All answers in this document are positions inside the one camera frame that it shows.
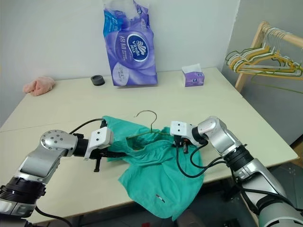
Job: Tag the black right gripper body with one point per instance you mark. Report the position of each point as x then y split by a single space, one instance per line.
185 145

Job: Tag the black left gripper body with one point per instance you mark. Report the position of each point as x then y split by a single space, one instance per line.
99 153

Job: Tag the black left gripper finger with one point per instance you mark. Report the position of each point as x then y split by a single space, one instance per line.
97 165
116 154

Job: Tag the green shorts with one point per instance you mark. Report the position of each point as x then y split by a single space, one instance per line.
156 179

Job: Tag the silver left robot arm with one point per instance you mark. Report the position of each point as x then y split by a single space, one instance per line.
45 153

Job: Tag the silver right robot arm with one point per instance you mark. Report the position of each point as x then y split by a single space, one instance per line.
220 137

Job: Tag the small purple tissue pack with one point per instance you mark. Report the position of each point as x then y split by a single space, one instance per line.
194 78

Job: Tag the pink fluffy cloth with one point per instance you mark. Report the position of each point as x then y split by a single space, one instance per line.
40 86

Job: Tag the purple toilet paper pack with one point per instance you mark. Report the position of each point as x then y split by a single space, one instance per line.
132 52

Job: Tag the wooden clothes rack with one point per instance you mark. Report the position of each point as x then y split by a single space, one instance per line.
254 42

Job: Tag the bunch of hangers on rack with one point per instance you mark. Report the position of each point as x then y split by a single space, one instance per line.
272 39

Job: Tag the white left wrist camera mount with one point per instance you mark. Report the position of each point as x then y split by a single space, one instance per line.
101 138

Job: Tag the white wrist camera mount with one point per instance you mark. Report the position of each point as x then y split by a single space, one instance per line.
181 130
101 138

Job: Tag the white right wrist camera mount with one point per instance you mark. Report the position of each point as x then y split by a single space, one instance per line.
181 130

